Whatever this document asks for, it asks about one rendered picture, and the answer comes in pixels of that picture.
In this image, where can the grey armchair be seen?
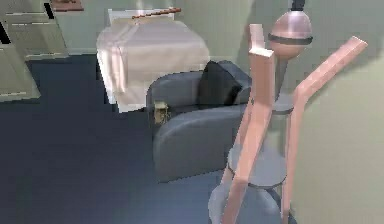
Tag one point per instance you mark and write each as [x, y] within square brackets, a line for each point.
[193, 140]

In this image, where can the black cushion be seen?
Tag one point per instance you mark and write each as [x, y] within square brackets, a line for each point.
[218, 85]

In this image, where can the white cloth covered table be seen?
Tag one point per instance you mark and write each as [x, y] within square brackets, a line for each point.
[150, 56]

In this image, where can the brown wooden stick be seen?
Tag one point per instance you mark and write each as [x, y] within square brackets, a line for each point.
[156, 13]

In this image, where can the pale green cupboard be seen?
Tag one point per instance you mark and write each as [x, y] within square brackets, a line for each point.
[23, 50]

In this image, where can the brown framed wall picture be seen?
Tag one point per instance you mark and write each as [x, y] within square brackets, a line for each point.
[66, 4]

